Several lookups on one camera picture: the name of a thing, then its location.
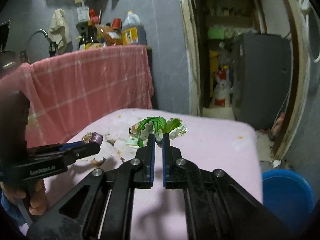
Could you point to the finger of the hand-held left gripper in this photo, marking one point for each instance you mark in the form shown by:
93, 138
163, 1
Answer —
87, 151
71, 145

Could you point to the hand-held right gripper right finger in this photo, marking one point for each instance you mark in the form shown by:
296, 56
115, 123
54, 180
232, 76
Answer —
164, 160

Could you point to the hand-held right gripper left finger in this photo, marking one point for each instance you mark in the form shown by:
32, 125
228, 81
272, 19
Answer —
152, 160

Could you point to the purple onion piece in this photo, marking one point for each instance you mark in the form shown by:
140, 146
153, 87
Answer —
93, 137

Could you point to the green white wrapper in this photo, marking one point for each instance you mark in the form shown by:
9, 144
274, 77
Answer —
155, 123

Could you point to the person's left forearm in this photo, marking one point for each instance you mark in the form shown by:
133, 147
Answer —
8, 210

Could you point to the person's left hand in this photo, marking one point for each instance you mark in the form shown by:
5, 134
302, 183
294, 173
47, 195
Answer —
37, 200

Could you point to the brown onion skin scrap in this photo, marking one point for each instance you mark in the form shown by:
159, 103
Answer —
98, 162

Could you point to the pale crumpled paper scrap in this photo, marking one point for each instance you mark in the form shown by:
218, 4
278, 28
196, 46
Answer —
132, 142

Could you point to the pink checked cloth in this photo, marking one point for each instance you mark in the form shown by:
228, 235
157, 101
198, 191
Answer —
87, 85

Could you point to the white red sack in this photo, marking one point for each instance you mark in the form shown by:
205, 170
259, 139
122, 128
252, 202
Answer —
221, 95

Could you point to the dark bottle yellow label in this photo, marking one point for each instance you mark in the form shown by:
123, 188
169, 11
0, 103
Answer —
92, 42

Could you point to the metal pot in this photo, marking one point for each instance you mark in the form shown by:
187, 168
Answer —
7, 60

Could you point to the yellow bag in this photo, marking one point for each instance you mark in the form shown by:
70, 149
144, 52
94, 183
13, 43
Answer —
214, 62

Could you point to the orange snack bag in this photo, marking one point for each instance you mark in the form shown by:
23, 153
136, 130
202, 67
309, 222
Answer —
110, 36

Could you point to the beige towel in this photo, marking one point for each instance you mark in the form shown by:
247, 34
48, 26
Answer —
58, 30

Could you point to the metal faucet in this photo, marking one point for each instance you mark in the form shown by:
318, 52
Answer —
41, 31

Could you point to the pink rag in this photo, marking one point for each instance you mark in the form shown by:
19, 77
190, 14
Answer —
278, 123

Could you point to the clear plastic bag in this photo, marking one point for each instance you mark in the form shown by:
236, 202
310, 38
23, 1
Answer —
226, 53

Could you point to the grey cabinet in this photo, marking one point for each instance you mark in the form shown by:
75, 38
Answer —
262, 80

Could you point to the brown oil jug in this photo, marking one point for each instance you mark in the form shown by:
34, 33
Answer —
133, 32

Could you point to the blue bucket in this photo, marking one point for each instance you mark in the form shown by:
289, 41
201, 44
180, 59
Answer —
287, 192

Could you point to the red cup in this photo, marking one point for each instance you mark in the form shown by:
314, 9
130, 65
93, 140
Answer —
116, 23

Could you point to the green plastic container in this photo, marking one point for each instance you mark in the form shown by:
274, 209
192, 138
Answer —
216, 33

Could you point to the white wall card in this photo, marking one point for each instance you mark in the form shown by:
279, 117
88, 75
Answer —
83, 14

